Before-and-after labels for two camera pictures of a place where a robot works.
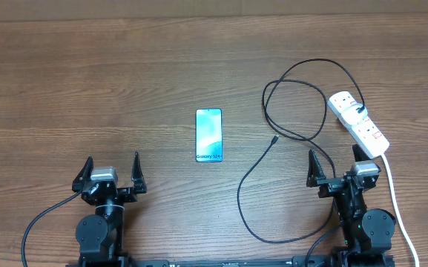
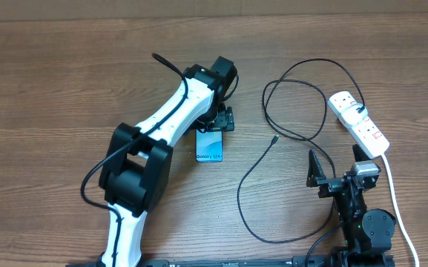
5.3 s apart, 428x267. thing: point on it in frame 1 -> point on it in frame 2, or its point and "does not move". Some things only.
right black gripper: [329, 185] does not move
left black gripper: [129, 194] -> [225, 119]
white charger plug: [354, 114] does not move
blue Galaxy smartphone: [209, 135] does not move
